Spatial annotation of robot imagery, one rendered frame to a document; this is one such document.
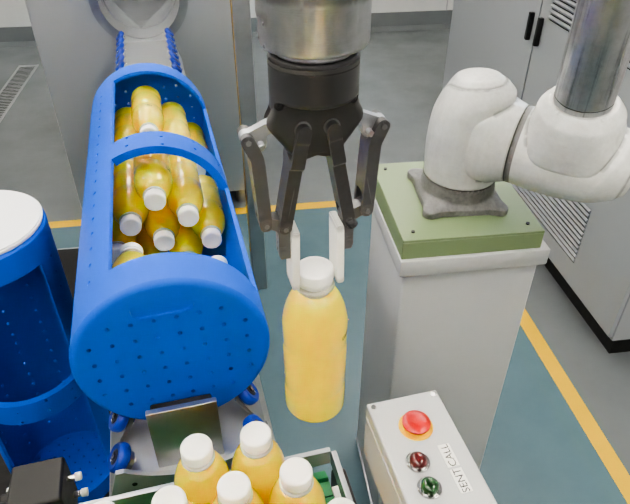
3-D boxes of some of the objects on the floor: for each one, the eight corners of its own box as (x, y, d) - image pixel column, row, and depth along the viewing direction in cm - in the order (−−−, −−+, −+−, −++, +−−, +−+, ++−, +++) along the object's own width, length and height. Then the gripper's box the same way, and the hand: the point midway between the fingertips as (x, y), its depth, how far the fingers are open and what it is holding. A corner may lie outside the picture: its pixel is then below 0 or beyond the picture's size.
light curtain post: (265, 280, 274) (235, -178, 172) (267, 288, 269) (239, -178, 168) (251, 282, 272) (214, -178, 171) (254, 290, 268) (217, -177, 166)
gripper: (395, 25, 52) (379, 244, 66) (202, 42, 49) (229, 269, 63) (429, 53, 46) (404, 287, 61) (214, 74, 43) (240, 316, 57)
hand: (314, 251), depth 60 cm, fingers closed on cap, 4 cm apart
